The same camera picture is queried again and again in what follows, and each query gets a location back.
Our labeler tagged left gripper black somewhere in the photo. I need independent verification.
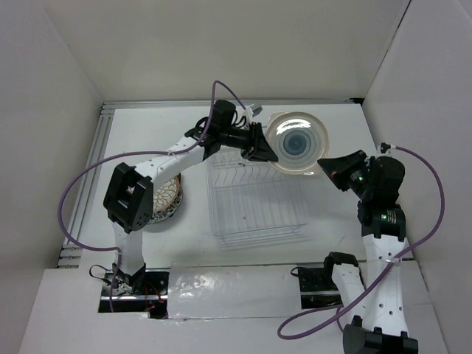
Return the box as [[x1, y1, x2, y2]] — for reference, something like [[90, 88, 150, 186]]
[[220, 122, 278, 164]]

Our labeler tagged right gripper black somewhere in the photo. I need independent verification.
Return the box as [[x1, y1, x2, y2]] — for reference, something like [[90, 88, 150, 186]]
[[317, 148, 375, 199]]

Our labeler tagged beige plate blue swirl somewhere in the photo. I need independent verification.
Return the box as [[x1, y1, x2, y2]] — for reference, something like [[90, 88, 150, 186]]
[[265, 111, 329, 176]]

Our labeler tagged brown rim floral bowl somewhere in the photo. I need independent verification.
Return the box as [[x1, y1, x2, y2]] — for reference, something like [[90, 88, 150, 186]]
[[153, 174, 183, 219]]

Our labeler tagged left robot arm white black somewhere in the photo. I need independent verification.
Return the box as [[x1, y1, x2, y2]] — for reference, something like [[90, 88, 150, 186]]
[[103, 100, 279, 294]]

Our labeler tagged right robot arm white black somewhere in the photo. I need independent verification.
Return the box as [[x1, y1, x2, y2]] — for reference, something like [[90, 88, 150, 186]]
[[318, 150, 419, 353]]

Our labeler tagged blue floral white plate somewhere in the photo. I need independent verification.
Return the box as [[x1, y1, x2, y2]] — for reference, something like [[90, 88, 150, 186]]
[[148, 189, 183, 225]]

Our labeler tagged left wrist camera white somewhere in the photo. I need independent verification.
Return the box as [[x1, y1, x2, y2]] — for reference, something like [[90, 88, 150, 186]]
[[244, 103, 263, 120]]

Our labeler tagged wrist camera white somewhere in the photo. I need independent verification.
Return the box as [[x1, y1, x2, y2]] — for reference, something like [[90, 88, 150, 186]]
[[378, 142, 396, 156], [244, 103, 263, 120]]

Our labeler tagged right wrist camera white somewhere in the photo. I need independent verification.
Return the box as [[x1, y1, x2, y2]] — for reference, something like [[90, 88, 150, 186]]
[[378, 142, 396, 156]]

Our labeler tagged white wire dish rack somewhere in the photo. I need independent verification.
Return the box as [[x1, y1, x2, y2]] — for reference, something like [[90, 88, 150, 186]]
[[206, 151, 308, 251]]

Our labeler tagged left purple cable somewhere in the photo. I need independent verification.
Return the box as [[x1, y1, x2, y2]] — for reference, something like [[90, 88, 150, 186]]
[[58, 80, 251, 313]]

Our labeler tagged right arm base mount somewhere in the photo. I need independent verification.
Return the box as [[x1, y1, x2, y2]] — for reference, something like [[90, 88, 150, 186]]
[[290, 266, 341, 309]]

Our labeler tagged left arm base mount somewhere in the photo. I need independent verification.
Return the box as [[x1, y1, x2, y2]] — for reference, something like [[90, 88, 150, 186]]
[[88, 265, 170, 319]]

